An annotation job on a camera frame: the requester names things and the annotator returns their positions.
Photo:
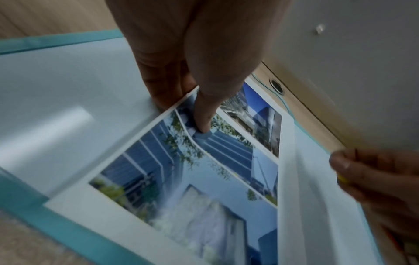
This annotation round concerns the printed building photo sheet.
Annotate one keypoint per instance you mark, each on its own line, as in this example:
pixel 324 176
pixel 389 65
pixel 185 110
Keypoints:
pixel 212 194

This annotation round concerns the person's left hand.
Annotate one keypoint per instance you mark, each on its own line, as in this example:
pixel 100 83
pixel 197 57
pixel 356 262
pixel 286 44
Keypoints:
pixel 196 51

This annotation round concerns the yellow round magnet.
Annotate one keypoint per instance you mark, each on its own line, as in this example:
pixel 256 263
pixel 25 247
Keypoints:
pixel 341 179

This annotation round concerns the person's right hand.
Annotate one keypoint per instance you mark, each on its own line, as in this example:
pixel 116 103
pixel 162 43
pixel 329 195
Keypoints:
pixel 386 181

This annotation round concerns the whiteboard with blue frame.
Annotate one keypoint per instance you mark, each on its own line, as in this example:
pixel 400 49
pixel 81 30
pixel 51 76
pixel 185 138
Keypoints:
pixel 49 85

